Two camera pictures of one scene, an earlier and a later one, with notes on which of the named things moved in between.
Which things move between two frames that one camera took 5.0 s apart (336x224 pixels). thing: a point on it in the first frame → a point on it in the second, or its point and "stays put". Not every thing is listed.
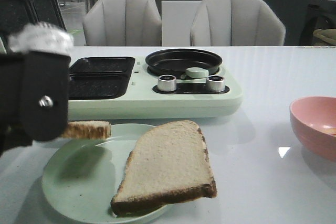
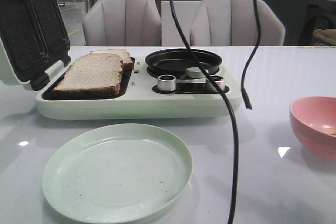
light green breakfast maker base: x=125 y=87 stays put
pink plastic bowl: x=314 y=119 stays put
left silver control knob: x=167 y=83 stays put
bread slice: x=168 y=165 → x=127 y=61
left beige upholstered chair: x=123 y=19 stays put
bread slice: x=87 y=130 → x=91 y=75
